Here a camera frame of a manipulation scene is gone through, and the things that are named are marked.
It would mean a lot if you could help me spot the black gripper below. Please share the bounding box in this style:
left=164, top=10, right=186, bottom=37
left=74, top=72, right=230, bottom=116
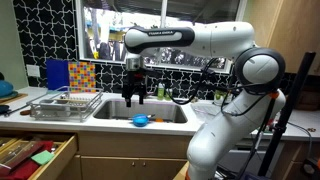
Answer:
left=121, top=69, right=148, bottom=108

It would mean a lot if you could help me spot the blue plastic bowl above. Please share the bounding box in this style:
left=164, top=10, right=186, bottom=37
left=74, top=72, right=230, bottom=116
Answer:
left=132, top=113, right=150, bottom=128

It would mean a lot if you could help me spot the stainless steel sink basin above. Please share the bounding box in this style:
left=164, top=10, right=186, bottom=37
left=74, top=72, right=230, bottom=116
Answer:
left=93, top=99, right=189, bottom=124

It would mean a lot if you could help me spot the wooden base cabinet with doors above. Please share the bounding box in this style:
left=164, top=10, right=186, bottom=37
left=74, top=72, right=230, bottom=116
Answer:
left=56, top=131, right=193, bottom=180

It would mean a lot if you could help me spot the multicoloured patterned cutting board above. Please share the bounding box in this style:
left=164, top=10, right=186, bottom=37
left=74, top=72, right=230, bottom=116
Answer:
left=68, top=61, right=97, bottom=94

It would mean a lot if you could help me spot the kitchen window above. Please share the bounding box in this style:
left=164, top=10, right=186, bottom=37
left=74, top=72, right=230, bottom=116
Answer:
left=74, top=0, right=248, bottom=74

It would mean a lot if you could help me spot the blue cutting board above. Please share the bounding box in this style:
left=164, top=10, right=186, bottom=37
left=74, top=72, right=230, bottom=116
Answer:
left=45, top=58, right=70, bottom=91

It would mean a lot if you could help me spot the small green plant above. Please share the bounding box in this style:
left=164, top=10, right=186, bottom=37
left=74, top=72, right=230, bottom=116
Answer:
left=214, top=89, right=225, bottom=103

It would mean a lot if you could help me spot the open wooden drawer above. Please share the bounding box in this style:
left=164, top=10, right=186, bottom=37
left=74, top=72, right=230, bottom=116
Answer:
left=0, top=131, right=79, bottom=180

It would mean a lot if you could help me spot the green sponge cloth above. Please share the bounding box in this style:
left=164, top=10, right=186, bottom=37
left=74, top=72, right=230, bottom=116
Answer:
left=30, top=149, right=55, bottom=167

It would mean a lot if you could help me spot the wooden board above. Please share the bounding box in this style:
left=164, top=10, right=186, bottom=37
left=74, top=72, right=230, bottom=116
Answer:
left=0, top=93, right=29, bottom=105

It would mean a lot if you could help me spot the white dishwasher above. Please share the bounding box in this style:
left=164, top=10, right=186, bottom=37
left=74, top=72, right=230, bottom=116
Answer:
left=218, top=141, right=291, bottom=178

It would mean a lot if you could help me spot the dark brown cutlery box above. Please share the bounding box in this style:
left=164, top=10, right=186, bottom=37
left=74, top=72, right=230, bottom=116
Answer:
left=0, top=141, right=44, bottom=175

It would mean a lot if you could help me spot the teal kettle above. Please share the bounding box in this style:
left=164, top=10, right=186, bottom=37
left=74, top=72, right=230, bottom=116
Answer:
left=0, top=71, right=15, bottom=100

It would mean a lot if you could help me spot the red cloth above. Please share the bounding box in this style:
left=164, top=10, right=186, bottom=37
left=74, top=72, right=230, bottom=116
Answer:
left=0, top=140, right=55, bottom=180

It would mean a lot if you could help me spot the black tripod pole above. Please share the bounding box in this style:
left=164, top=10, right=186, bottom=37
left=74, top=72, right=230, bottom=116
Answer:
left=257, top=51, right=317, bottom=178

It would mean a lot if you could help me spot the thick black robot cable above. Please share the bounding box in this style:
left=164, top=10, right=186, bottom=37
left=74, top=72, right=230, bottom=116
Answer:
left=164, top=58, right=278, bottom=118

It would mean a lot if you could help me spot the metal wire dish rack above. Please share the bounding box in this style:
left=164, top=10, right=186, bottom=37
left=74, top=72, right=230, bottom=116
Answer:
left=28, top=85, right=104, bottom=123

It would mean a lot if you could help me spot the white wall outlet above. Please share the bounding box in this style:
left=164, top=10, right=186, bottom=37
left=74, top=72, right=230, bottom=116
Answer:
left=26, top=64, right=41, bottom=79

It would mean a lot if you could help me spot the wooden wall cabinet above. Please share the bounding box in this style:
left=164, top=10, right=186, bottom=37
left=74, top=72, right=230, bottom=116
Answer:
left=243, top=0, right=320, bottom=76

